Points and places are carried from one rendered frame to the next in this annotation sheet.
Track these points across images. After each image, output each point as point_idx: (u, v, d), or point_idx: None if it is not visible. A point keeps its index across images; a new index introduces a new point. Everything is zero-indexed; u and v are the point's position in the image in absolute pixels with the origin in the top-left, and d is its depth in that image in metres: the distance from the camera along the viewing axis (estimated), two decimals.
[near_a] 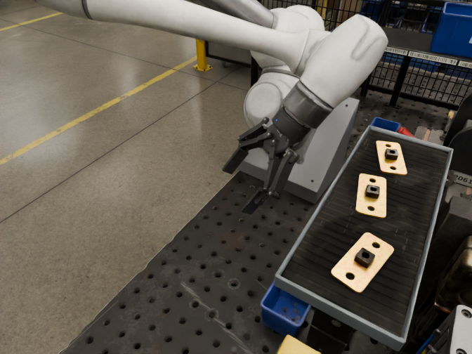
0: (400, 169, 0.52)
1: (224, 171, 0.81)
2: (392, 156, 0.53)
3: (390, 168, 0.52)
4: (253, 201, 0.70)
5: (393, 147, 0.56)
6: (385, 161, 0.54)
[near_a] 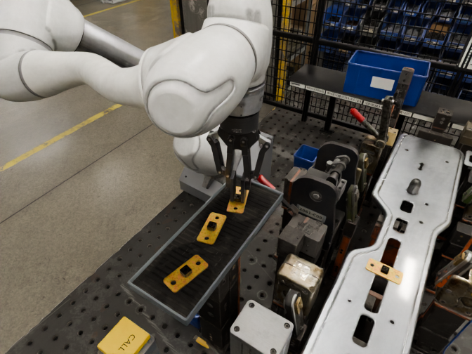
0: (239, 208, 0.77)
1: None
2: (237, 199, 0.78)
3: (233, 208, 0.77)
4: None
5: None
6: (232, 202, 0.78)
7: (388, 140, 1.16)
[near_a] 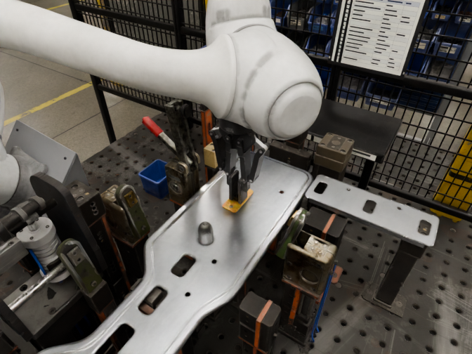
0: (234, 208, 0.77)
1: (243, 196, 0.79)
2: (236, 198, 0.78)
3: (228, 206, 0.77)
4: (234, 182, 0.78)
5: (246, 193, 0.80)
6: (231, 200, 0.79)
7: (198, 161, 0.83)
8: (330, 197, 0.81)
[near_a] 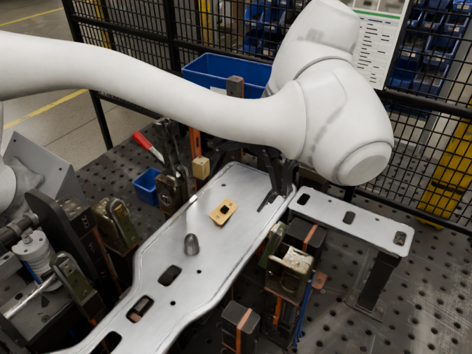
0: (220, 220, 0.81)
1: None
2: (223, 211, 0.82)
3: (215, 217, 0.81)
4: None
5: (232, 206, 0.85)
6: (218, 211, 0.82)
7: (186, 174, 0.87)
8: (312, 208, 0.85)
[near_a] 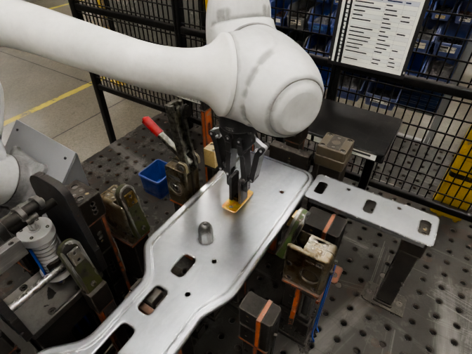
0: (234, 208, 0.77)
1: (243, 197, 0.79)
2: (236, 199, 0.78)
3: (228, 206, 0.77)
4: (234, 182, 0.78)
5: (246, 194, 0.80)
6: (231, 200, 0.79)
7: (198, 161, 0.83)
8: (330, 197, 0.81)
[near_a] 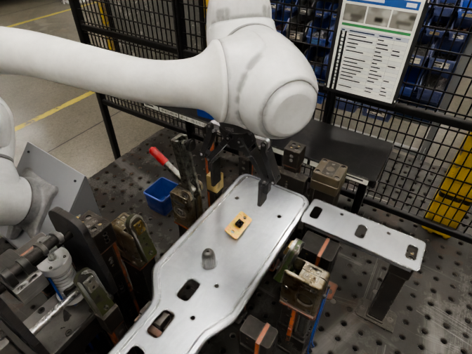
0: (235, 234, 0.83)
1: (263, 199, 0.76)
2: (237, 225, 0.84)
3: (230, 231, 0.83)
4: (215, 168, 0.79)
5: (246, 220, 0.87)
6: (232, 225, 0.84)
7: (201, 188, 0.88)
8: (324, 222, 0.87)
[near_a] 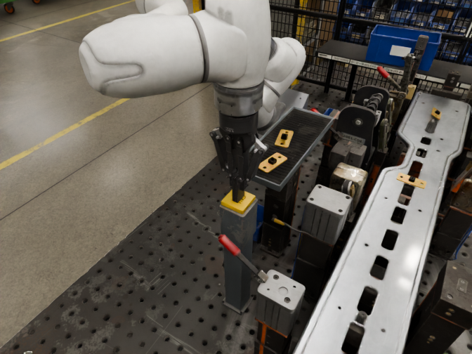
0: (437, 117, 1.34)
1: (240, 195, 0.80)
2: (437, 112, 1.35)
3: (435, 115, 1.34)
4: None
5: (439, 112, 1.38)
6: (434, 112, 1.35)
7: (407, 93, 1.39)
8: None
